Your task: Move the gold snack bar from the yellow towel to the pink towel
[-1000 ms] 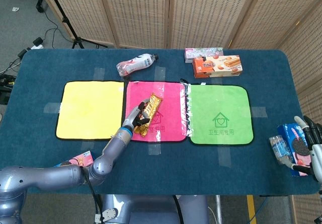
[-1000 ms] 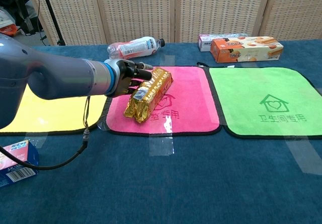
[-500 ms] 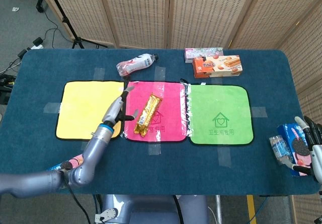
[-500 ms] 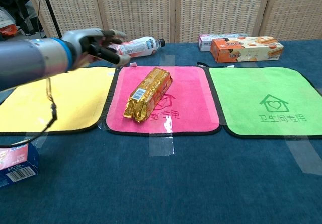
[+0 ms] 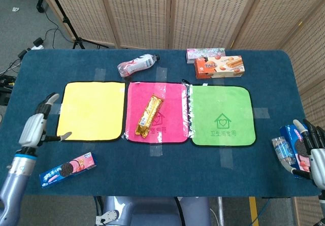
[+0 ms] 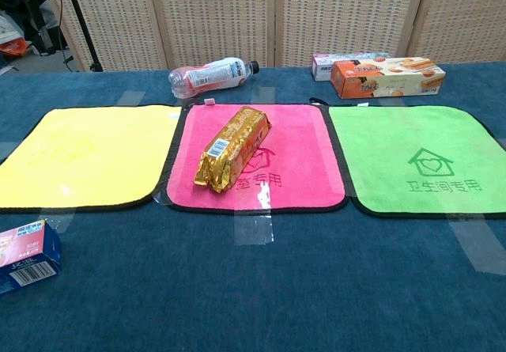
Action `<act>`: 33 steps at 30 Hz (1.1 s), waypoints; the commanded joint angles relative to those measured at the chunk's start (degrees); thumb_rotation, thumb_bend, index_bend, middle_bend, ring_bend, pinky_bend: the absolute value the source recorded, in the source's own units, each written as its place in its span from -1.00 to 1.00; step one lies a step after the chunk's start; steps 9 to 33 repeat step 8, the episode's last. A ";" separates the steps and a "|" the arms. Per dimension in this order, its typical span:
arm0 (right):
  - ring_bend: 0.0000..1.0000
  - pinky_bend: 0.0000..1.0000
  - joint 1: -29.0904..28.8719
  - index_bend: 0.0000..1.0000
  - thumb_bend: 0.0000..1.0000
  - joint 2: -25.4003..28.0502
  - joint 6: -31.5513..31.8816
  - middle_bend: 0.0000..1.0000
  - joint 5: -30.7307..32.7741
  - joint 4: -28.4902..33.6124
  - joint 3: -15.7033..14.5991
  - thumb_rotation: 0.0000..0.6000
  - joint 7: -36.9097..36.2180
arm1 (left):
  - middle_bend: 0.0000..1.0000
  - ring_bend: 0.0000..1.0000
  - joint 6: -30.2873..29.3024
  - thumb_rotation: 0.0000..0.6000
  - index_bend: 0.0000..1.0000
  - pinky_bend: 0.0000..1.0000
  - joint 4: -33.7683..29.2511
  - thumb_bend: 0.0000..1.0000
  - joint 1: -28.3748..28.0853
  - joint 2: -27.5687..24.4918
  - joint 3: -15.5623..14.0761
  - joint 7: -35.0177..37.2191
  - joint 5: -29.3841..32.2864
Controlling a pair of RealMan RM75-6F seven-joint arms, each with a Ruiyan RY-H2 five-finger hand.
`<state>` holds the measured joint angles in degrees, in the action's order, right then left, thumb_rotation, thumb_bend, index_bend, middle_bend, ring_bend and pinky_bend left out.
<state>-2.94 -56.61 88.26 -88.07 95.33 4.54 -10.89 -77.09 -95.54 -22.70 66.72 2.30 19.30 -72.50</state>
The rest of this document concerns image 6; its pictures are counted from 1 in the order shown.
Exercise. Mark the clear tape strip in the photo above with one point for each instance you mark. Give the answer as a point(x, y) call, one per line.
point(478, 245)
point(130, 97)
point(264, 95)
point(253, 229)

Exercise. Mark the pink white flat box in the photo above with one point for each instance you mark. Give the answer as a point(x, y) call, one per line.
point(322, 67)

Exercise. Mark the green square cloth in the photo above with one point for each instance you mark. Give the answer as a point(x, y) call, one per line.
point(395, 138)

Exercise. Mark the black tripod stand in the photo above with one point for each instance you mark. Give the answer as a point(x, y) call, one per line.
point(81, 23)

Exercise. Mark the blue pink barcode box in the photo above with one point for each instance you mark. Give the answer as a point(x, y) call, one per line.
point(31, 257)

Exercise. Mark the clear plastic drink bottle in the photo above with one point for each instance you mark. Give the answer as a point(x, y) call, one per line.
point(209, 76)

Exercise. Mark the gold snack bar wrapper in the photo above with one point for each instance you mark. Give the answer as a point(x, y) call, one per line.
point(237, 146)

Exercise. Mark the orange egg roll box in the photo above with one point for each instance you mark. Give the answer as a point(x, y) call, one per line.
point(387, 81)

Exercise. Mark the yellow square cloth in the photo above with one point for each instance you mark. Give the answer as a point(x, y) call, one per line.
point(91, 154)

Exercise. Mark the orange plastic bag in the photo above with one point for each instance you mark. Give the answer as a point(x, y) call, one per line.
point(13, 47)

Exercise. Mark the blue felt table cover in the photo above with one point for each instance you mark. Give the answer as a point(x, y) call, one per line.
point(253, 300)

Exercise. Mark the beige woven folding screen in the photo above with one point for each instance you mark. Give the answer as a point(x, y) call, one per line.
point(221, 16)

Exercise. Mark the pink square cloth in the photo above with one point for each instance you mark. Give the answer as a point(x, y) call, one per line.
point(300, 158)

